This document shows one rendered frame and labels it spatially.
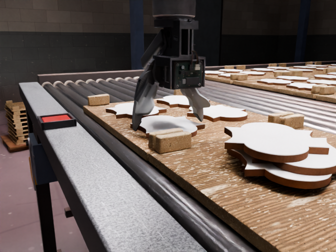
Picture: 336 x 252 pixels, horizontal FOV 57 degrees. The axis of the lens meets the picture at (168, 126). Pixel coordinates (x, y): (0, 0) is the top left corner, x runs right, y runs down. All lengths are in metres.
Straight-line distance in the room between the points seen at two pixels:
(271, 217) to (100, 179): 0.24
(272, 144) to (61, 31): 5.55
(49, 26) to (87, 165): 5.34
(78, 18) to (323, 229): 5.76
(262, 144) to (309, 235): 0.14
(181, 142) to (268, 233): 0.23
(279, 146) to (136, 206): 0.19
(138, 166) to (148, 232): 0.17
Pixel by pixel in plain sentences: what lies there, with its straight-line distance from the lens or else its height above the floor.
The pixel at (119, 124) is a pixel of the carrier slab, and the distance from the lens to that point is 0.66.
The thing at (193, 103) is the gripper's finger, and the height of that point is 0.98.
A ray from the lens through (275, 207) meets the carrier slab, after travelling 0.35.
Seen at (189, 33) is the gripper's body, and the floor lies 1.12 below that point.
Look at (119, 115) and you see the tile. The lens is 0.71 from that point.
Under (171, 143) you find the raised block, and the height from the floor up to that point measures 0.95.
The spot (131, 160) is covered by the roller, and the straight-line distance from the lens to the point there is 0.51.
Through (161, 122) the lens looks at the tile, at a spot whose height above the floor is 0.95.
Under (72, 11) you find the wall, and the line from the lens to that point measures 5.93.
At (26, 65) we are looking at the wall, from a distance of 5.72.
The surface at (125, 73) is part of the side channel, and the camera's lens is 1.66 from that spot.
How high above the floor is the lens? 1.11
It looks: 15 degrees down
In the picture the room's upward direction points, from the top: straight up
